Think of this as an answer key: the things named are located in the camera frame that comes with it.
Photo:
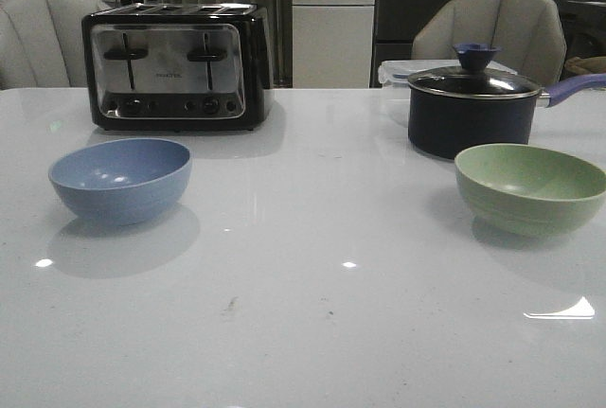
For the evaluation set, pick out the blue bowl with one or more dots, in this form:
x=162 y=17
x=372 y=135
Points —
x=124 y=181

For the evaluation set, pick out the green bowl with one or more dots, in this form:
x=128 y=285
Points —
x=527 y=190

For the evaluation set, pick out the clear plastic food container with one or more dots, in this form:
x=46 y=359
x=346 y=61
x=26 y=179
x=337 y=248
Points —
x=394 y=73

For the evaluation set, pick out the dark blue saucepan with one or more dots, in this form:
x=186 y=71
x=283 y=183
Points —
x=444 y=126

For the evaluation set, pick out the white refrigerator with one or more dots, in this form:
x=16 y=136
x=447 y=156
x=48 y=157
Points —
x=332 y=43

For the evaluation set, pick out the black and chrome toaster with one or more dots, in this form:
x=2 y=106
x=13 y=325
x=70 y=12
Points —
x=170 y=67

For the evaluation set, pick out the glass pot lid blue knob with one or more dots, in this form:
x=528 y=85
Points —
x=472 y=77

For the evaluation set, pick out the dark counter cabinet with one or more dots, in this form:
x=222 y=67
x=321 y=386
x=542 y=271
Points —
x=397 y=22

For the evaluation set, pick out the right beige chair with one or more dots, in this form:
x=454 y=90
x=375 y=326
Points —
x=529 y=33

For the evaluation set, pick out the beige chair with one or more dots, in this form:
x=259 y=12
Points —
x=529 y=33
x=41 y=42

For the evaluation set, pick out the left beige chair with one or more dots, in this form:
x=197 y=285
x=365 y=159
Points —
x=41 y=42

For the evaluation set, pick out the brown basket at right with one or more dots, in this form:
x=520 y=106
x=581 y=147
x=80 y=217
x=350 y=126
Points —
x=585 y=66

